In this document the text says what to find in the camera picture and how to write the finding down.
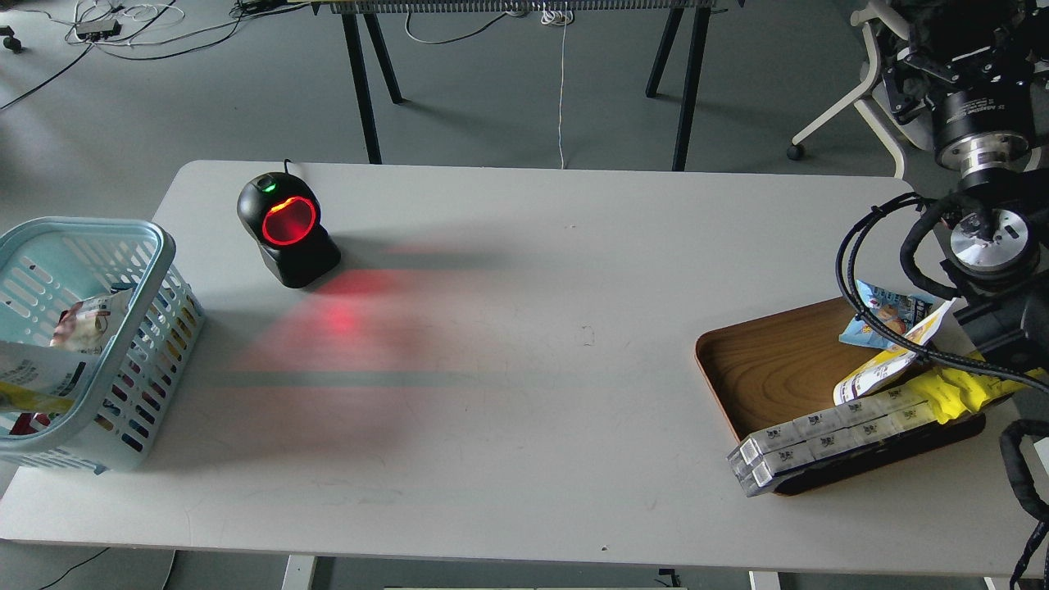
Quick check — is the clear box snack row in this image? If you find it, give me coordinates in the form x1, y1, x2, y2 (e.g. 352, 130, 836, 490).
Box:
726, 386, 938, 497

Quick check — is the black barcode scanner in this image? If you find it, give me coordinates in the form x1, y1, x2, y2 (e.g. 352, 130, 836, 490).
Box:
237, 159, 342, 288

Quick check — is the red white snack packet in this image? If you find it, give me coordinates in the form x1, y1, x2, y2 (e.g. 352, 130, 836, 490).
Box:
49, 290, 134, 355

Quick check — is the white hanging cable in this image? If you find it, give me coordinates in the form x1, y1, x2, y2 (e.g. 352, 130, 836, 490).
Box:
539, 8, 574, 170

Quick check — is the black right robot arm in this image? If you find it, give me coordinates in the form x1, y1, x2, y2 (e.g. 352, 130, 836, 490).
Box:
834, 1, 1047, 393

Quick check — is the yellow cartoon snack pack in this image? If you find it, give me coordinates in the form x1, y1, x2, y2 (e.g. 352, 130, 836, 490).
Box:
904, 352, 1024, 424

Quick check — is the brown wooden tray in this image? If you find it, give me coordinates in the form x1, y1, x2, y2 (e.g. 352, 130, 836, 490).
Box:
694, 298, 986, 481

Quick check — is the black trestle table frame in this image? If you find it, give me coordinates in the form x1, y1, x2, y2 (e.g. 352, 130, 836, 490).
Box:
311, 0, 722, 172

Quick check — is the light blue plastic basket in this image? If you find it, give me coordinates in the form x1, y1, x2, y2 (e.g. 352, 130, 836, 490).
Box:
1, 217, 205, 475

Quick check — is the white office chair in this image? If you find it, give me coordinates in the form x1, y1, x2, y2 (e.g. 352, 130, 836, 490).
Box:
787, 1, 909, 180

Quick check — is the black power adapter with cables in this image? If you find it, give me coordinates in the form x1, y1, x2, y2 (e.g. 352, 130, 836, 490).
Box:
0, 0, 247, 111

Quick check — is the blue snack packet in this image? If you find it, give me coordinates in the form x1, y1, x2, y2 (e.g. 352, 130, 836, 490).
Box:
838, 279, 938, 350

